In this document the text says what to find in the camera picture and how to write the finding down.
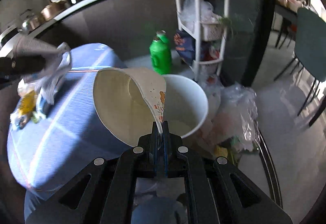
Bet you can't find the clear plastic wrapper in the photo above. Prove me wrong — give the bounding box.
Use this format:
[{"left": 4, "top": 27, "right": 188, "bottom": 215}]
[{"left": 34, "top": 42, "right": 72, "bottom": 105}]

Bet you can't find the floral paper cup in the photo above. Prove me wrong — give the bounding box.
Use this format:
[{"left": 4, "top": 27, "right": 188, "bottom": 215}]
[{"left": 93, "top": 68, "right": 166, "bottom": 147}]

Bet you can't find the white trash bin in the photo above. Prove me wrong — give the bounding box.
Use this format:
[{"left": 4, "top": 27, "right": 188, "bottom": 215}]
[{"left": 163, "top": 74, "right": 209, "bottom": 138}]

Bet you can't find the yellow snack wrapper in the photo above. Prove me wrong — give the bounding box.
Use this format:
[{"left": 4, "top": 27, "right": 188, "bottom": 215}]
[{"left": 18, "top": 90, "right": 37, "bottom": 116}]

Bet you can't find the steel kettle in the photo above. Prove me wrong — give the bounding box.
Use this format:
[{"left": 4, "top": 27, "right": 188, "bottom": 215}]
[{"left": 22, "top": 13, "right": 42, "bottom": 33}]

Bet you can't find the clear plastic bag on floor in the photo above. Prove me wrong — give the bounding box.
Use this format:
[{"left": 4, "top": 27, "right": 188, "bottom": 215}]
[{"left": 199, "top": 82, "right": 259, "bottom": 154}]

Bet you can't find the blue plaid tablecloth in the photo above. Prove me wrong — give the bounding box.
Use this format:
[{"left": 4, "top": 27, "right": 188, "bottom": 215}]
[{"left": 7, "top": 43, "right": 143, "bottom": 219}]

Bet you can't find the green thermos front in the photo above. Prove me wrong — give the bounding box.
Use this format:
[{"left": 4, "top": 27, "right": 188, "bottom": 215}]
[{"left": 149, "top": 36, "right": 172, "bottom": 75}]

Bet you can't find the green thermos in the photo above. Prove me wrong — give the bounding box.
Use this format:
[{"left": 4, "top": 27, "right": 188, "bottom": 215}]
[
  {"left": 156, "top": 30, "right": 170, "bottom": 45},
  {"left": 149, "top": 36, "right": 172, "bottom": 75}
]

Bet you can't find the dark blue snack bag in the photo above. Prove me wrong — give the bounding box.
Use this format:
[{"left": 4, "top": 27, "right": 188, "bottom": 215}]
[{"left": 174, "top": 30, "right": 196, "bottom": 66}]

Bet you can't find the green thermos rear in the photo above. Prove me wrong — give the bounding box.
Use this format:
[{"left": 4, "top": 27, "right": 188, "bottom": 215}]
[{"left": 156, "top": 30, "right": 170, "bottom": 45}]

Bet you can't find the white storage rack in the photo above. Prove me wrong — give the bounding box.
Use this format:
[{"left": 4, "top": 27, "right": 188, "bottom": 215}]
[{"left": 175, "top": 0, "right": 231, "bottom": 80}]

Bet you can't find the teal dining chair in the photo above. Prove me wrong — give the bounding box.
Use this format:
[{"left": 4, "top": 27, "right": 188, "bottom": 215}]
[{"left": 274, "top": 8, "right": 325, "bottom": 116}]

